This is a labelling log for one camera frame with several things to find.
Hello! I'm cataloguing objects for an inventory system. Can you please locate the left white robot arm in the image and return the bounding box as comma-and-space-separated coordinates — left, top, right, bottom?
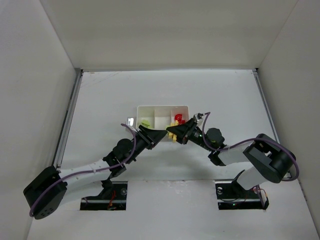
23, 125, 167, 220

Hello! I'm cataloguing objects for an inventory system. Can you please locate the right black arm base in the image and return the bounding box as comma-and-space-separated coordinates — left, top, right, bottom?
215, 180, 270, 211

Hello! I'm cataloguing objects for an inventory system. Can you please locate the aluminium rail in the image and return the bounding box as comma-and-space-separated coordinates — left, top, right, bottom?
51, 68, 84, 169
252, 67, 292, 179

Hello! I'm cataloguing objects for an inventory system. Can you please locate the purple cable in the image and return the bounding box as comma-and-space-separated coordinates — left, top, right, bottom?
201, 111, 301, 181
29, 122, 138, 217

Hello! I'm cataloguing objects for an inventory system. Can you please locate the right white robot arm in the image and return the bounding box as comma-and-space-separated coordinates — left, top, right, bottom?
166, 118, 297, 190

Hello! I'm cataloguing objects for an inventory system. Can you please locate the white three-compartment container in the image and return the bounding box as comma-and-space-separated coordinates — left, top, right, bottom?
136, 105, 190, 130

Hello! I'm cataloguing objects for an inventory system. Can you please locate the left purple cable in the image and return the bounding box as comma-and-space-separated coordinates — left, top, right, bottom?
29, 122, 138, 217

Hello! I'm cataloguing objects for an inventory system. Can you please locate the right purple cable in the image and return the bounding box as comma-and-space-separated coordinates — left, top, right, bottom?
201, 111, 301, 181

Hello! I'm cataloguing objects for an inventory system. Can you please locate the red round lego piece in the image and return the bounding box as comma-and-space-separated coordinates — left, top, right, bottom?
174, 113, 185, 124

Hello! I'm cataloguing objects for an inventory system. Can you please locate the green lego brick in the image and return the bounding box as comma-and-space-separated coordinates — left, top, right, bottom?
141, 119, 152, 129

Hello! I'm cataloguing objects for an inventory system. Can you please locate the left aluminium rail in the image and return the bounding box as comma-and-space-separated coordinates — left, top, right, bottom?
51, 68, 84, 169

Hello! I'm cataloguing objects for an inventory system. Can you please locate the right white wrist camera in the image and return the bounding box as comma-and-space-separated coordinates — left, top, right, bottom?
193, 113, 204, 125

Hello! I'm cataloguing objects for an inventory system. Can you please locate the right aluminium rail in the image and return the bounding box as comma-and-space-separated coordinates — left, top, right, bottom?
252, 67, 292, 179

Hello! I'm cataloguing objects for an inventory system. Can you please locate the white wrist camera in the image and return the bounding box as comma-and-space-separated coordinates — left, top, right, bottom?
125, 117, 137, 132
193, 113, 204, 125

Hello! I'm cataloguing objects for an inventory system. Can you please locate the yellow lego piece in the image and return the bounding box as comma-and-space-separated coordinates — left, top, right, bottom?
166, 119, 185, 143

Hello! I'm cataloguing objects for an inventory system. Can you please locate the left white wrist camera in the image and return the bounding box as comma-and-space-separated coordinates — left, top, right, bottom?
125, 117, 137, 132

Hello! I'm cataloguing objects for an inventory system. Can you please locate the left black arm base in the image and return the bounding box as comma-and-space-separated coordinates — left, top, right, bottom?
79, 181, 128, 211

